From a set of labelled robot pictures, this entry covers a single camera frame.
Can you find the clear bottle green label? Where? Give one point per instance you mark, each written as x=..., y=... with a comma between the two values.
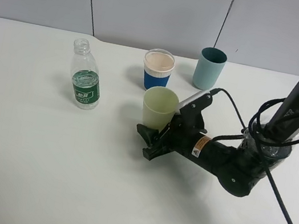
x=84, y=76

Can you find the blue sleeved paper cup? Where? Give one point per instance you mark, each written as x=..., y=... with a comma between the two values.
x=158, y=66

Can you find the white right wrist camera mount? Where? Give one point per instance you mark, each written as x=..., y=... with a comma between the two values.
x=197, y=102

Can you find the teal plastic cup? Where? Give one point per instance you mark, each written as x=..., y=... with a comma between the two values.
x=208, y=68

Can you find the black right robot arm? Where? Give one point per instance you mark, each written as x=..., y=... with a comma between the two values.
x=239, y=161

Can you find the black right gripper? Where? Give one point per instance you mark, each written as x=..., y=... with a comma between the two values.
x=171, y=138

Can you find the pale green plastic cup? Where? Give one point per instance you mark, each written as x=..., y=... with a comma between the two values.
x=159, y=105

